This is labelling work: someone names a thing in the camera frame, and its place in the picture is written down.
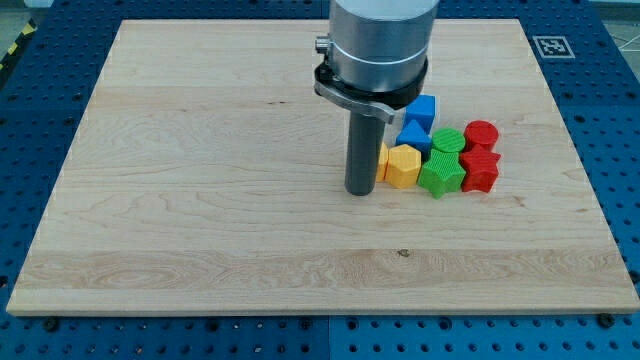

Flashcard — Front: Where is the yellow hexagon block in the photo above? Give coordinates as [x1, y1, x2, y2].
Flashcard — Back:
[385, 144, 422, 189]

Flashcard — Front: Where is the blue triangle block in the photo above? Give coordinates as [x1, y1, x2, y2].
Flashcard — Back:
[395, 120, 432, 156]

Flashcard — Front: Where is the green star block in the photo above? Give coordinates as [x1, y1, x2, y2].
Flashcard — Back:
[417, 149, 466, 199]

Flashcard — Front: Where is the blue cube block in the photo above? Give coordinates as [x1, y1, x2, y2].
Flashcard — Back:
[403, 94, 437, 133]

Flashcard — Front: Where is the green cylinder block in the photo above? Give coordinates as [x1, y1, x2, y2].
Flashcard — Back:
[432, 128, 466, 153]

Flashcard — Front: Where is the red star block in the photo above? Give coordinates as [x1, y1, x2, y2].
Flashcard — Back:
[459, 145, 501, 193]

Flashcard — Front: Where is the red cylinder block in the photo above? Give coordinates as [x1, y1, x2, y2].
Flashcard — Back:
[463, 120, 499, 151]

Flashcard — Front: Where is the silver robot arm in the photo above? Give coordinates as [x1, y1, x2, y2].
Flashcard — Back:
[327, 0, 439, 92]

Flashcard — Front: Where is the wooden board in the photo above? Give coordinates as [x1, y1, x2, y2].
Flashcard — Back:
[7, 19, 639, 316]

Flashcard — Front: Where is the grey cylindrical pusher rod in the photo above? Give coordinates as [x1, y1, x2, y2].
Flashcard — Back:
[345, 112, 386, 196]

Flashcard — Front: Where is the black clamp with silver lever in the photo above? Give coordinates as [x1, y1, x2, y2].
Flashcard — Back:
[314, 60, 429, 124]

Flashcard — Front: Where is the white fiducial marker tag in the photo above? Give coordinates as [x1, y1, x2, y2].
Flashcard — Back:
[532, 35, 575, 60]

